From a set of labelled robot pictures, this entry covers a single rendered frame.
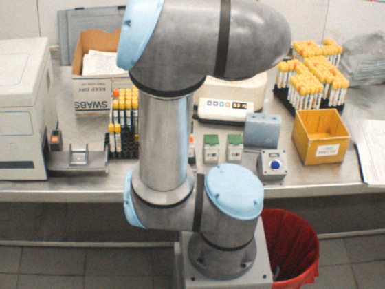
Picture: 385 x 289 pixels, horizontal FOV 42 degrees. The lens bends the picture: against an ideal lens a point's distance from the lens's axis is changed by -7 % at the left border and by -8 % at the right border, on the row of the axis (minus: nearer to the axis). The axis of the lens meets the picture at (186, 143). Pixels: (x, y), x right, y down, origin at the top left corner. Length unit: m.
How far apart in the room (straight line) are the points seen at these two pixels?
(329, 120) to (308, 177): 0.22
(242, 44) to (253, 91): 0.94
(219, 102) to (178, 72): 0.93
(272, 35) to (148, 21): 0.16
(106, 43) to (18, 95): 0.63
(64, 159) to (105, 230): 0.71
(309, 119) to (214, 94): 0.30
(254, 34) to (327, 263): 1.86
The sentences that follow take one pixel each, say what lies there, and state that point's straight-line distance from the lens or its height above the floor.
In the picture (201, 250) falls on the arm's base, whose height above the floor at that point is 1.00.
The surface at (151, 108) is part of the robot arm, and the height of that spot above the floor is 1.41.
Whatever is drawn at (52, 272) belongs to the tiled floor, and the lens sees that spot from 2.37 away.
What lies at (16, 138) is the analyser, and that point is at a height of 1.03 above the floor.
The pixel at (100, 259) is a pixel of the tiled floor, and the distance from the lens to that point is 2.38.
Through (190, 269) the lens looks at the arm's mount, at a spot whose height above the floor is 0.95.
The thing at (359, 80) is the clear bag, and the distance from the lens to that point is 1.93.
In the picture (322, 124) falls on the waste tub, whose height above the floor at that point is 0.92.
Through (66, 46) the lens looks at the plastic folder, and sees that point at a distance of 1.91.
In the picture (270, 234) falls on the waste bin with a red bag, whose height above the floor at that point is 0.33.
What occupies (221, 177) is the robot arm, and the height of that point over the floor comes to 1.18.
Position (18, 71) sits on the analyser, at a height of 1.17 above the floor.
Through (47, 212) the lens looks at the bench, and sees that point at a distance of 2.23.
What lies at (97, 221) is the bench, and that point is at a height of 0.27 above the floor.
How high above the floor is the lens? 1.89
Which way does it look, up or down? 41 degrees down
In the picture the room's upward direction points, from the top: 3 degrees clockwise
